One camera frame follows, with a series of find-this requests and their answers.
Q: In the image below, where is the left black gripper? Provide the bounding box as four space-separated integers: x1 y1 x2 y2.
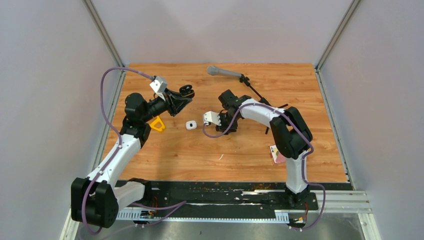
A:
141 87 192 123

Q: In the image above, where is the black earbud charging case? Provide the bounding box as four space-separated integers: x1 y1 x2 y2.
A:
179 84 195 99

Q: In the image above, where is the white earbud charging case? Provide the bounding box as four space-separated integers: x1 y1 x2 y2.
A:
185 120 198 131

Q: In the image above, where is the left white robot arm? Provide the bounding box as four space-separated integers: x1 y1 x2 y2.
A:
70 84 195 228

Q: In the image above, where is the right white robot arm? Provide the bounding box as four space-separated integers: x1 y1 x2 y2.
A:
215 89 314 209

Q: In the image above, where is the yellow triangular plastic part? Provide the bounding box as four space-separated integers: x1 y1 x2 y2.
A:
149 116 166 133

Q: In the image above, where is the grey microphone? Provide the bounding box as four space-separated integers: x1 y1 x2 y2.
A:
207 65 243 79

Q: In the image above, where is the playing card box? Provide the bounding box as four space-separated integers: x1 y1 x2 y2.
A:
269 145 286 165

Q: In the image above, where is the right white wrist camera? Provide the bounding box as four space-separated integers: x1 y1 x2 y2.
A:
202 111 222 126

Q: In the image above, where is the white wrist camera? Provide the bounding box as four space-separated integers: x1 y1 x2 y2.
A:
149 76 168 101
202 111 222 126

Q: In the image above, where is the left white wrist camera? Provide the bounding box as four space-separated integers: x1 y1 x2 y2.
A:
149 76 168 101

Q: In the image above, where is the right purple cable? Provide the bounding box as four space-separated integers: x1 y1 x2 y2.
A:
202 102 327 232

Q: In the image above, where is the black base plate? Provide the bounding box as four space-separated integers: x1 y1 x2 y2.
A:
115 179 354 220

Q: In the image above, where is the slotted cable duct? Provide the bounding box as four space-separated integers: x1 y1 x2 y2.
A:
116 209 290 224

